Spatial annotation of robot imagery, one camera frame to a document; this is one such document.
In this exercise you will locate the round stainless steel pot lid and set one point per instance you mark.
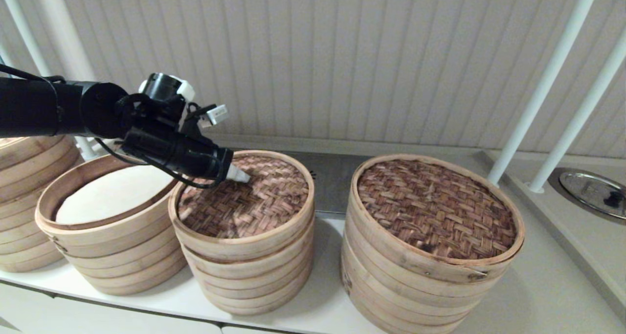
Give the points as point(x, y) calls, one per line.
point(587, 189)

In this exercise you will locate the white cabinet front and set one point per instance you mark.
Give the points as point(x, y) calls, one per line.
point(98, 319)

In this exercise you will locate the large bamboo steamer stack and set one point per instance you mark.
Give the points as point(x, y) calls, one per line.
point(401, 304)
point(435, 209)

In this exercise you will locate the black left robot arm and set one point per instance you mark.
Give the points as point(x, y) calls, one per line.
point(49, 106)

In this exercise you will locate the second-left bamboo steamer stack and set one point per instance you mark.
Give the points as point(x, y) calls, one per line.
point(122, 260)

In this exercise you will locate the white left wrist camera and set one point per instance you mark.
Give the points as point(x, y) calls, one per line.
point(217, 114)

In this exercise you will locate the thin white metal pole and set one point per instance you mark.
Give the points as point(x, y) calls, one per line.
point(577, 121)
point(543, 84)
point(19, 26)

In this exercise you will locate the white paper sheet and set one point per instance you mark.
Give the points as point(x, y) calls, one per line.
point(107, 199)

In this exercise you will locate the small bamboo steamer stack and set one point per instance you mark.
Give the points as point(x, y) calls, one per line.
point(254, 300)

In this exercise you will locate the square metal lid with knob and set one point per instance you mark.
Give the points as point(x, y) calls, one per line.
point(337, 182)

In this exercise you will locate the thick white post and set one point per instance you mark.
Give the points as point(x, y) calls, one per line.
point(63, 35)

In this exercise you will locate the large right bamboo steamer stack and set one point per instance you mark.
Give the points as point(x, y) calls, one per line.
point(435, 209)

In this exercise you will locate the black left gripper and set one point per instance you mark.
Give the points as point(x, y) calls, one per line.
point(176, 153)

